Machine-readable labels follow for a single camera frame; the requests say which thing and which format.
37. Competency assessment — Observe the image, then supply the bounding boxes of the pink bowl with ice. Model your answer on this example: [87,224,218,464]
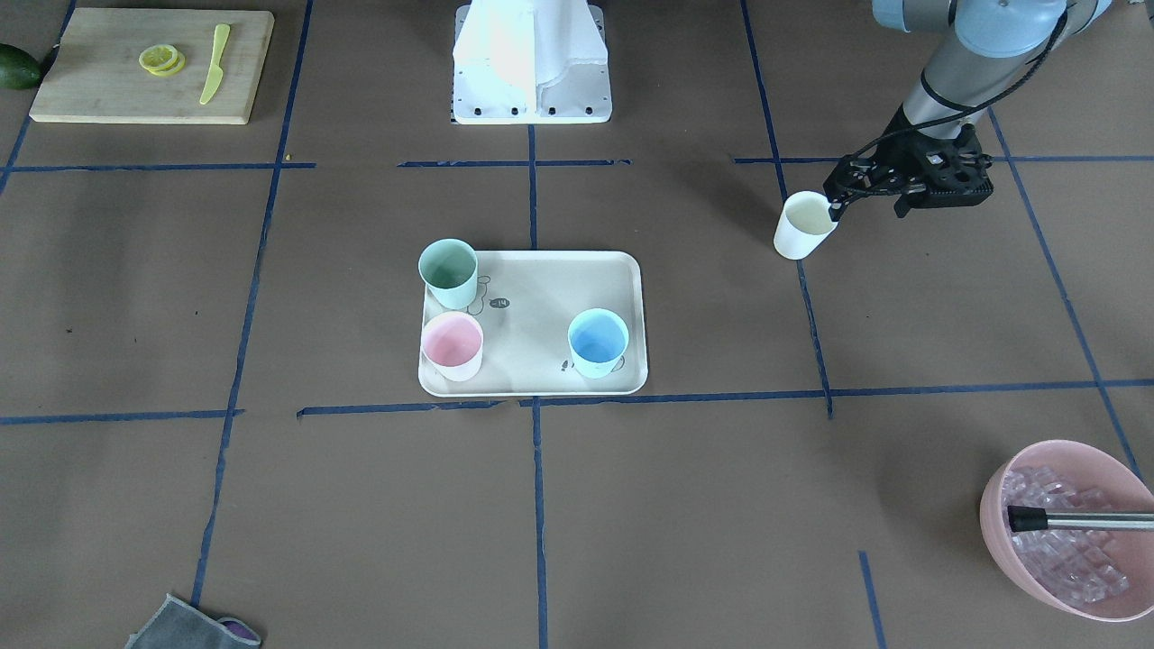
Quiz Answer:
[977,440,1153,622]

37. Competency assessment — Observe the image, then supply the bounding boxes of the grey folded cloth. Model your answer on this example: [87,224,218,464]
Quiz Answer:
[123,594,263,648]

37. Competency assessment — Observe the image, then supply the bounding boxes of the blue cup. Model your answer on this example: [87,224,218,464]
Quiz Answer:
[565,308,630,379]

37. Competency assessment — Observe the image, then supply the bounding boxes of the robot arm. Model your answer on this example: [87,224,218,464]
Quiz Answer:
[822,1,1109,222]

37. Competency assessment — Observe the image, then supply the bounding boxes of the pink cup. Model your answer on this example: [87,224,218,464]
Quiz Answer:
[420,311,485,382]

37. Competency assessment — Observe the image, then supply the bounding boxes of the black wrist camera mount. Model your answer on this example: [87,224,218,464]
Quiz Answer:
[892,124,994,218]

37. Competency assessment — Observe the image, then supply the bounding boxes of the yellow-green plastic knife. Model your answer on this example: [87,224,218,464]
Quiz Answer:
[198,23,231,105]

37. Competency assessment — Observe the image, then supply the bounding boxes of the wooden cutting board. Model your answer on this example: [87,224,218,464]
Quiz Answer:
[30,7,275,124]

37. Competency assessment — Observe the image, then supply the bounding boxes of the cream rabbit tray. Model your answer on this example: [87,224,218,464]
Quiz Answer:
[417,251,650,398]

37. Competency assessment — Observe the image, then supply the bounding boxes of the green cup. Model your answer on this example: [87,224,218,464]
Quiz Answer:
[417,238,479,311]

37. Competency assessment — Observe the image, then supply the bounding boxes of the cream cup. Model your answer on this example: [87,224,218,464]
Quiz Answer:
[774,191,839,261]

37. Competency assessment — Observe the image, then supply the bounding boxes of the dark green avocado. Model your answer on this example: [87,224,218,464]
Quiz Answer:
[0,42,44,90]

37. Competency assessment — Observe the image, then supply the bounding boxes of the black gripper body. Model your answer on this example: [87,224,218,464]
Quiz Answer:
[871,110,971,196]

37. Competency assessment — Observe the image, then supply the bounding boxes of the white camera pole base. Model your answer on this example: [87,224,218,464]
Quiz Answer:
[451,1,613,124]

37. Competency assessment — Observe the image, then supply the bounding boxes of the yellow lemon slices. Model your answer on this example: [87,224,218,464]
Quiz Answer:
[138,42,187,79]

